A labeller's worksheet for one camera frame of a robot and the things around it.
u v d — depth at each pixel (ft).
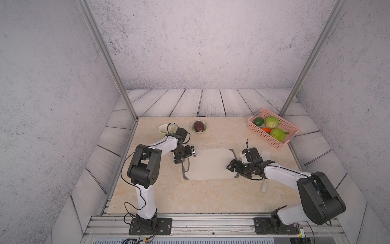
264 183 2.83
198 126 3.58
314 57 2.85
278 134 3.25
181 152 2.72
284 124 3.60
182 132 2.70
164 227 2.38
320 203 1.40
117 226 2.48
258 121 3.67
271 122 3.54
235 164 2.71
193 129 3.58
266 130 3.51
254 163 2.34
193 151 2.92
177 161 2.93
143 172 1.69
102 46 2.71
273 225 2.22
